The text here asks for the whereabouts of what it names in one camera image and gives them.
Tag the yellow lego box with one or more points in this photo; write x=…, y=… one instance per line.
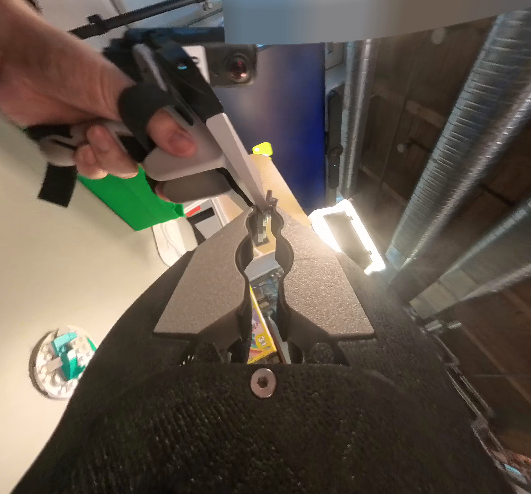
x=259, y=336

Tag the blue panel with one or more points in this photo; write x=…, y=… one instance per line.
x=290, y=129

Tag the teal lego model on round plate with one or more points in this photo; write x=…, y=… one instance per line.
x=62, y=357

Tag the green plastic bin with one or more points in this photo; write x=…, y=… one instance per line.
x=124, y=203

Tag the thin silver duct pipe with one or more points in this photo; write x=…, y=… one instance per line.
x=356, y=108

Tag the yellow tag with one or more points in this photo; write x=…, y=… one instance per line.
x=262, y=149

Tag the small pale green lego piece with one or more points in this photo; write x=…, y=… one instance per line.
x=261, y=228

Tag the black rod with clamps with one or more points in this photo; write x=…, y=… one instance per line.
x=166, y=4

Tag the light wooden board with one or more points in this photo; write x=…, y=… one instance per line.
x=282, y=187

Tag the person's left hand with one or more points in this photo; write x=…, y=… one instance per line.
x=49, y=79

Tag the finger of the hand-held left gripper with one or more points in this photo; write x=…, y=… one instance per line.
x=236, y=153

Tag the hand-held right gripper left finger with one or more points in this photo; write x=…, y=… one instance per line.
x=203, y=290

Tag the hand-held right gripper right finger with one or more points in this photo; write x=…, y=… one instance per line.
x=323, y=295

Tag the bright light fixture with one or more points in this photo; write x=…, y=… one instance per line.
x=323, y=220

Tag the large silver ventilation duct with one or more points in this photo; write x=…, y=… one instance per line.
x=477, y=129

